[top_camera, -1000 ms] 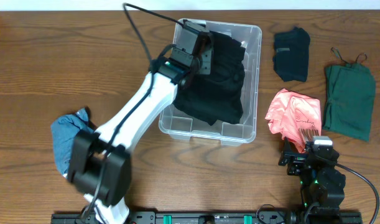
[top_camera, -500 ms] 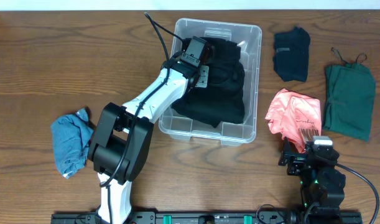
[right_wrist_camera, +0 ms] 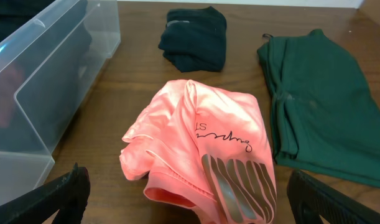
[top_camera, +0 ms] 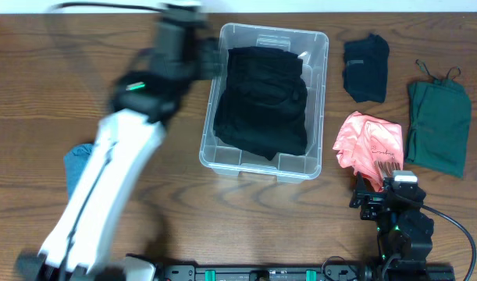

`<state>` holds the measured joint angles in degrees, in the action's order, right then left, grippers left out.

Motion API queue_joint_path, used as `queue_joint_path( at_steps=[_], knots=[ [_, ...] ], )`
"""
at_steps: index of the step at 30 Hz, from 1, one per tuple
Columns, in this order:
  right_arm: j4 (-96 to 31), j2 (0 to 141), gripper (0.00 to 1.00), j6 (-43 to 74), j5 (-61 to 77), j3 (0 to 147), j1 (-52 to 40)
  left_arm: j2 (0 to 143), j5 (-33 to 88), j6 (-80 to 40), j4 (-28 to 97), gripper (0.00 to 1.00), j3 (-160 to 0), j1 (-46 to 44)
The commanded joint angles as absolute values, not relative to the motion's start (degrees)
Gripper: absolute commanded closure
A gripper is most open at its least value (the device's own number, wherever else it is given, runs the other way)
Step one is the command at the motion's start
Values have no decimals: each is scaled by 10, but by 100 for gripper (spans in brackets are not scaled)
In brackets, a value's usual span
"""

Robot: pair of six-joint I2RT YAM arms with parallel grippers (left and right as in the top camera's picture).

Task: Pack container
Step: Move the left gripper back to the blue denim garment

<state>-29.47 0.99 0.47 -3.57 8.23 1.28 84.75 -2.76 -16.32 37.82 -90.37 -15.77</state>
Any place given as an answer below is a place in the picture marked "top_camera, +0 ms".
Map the large black garment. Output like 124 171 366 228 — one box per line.
213 47 308 160

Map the dark green camisole top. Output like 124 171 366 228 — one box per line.
404 59 472 178

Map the blue cloth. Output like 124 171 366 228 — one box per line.
63 144 94 198

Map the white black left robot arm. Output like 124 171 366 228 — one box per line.
15 2 219 280

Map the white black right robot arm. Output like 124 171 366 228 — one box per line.
349 170 434 280

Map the pink printed shirt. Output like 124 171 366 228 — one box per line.
333 111 404 192

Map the clear plastic storage bin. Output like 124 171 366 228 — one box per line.
199 23 329 183

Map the small black folded garment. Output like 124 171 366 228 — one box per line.
343 34 390 103

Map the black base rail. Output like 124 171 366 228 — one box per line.
154 263 455 281

